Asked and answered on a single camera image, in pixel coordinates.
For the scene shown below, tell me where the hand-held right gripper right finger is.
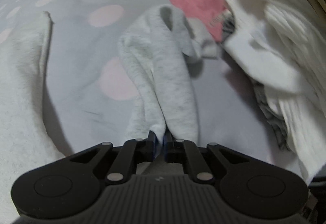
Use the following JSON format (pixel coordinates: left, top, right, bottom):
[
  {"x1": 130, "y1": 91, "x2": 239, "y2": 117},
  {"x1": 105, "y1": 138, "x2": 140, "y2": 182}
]
[{"x1": 163, "y1": 132, "x2": 251, "y2": 184}]

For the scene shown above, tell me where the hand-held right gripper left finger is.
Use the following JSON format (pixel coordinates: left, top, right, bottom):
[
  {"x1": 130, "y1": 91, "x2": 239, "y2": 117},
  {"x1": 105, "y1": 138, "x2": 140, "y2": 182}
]
[{"x1": 69, "y1": 131, "x2": 157, "y2": 186}]

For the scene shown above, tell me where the light grey sweatshirt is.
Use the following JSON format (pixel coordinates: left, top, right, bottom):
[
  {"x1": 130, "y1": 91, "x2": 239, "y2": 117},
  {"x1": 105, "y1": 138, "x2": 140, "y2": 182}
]
[{"x1": 0, "y1": 4, "x2": 222, "y2": 224}]

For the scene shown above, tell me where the white ribbed garment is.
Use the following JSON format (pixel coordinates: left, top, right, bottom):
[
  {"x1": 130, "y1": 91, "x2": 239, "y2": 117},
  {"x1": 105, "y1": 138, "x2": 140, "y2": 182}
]
[{"x1": 223, "y1": 0, "x2": 326, "y2": 184}]

